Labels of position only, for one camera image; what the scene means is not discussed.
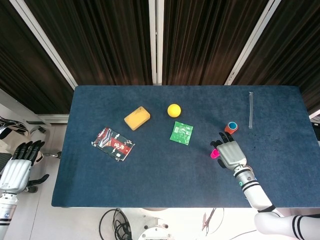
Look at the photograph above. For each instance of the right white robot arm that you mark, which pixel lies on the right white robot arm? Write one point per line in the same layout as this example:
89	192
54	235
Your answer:
255	192

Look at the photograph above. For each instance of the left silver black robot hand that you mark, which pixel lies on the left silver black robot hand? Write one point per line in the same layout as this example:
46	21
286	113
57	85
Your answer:
16	175

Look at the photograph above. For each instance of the green sachet packet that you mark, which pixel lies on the green sachet packet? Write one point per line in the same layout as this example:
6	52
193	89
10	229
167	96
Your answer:
181	133

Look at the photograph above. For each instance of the yellow sponge block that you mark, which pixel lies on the yellow sponge block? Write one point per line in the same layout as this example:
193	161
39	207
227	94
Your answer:
137	118

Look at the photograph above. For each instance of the yellow ball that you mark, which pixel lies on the yellow ball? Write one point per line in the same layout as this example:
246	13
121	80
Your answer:
174	110

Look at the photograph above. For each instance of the dark printed snack packet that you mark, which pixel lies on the dark printed snack packet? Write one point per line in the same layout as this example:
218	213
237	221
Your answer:
113	145

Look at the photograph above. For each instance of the dark brown curtain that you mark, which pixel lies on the dark brown curtain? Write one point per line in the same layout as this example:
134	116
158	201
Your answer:
205	37
27	70
292	50
100	37

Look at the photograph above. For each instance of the blue velvet tablecloth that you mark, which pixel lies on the blue velvet tablecloth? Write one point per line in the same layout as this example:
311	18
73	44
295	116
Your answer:
162	175

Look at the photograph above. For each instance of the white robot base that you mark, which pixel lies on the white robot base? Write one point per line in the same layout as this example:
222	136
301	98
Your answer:
155	231

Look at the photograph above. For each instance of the white frame post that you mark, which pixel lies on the white frame post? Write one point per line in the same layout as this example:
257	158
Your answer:
156	42
45	42
250	42

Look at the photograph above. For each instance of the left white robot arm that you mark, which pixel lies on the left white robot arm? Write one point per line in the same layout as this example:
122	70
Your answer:
6	212

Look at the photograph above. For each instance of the orange plastic cup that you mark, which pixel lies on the orange plastic cup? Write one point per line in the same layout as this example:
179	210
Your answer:
227	129

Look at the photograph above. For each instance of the black white patterned bag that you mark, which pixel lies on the black white patterned bag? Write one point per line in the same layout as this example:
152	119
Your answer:
12	126

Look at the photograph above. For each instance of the cyan plastic cup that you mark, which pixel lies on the cyan plastic cup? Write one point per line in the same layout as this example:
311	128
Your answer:
233	125

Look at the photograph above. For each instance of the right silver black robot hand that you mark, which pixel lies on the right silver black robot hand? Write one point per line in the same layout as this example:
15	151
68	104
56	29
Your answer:
231	153

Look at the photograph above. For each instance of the magenta plastic cup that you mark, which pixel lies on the magenta plastic cup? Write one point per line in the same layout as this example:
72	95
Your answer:
213	155

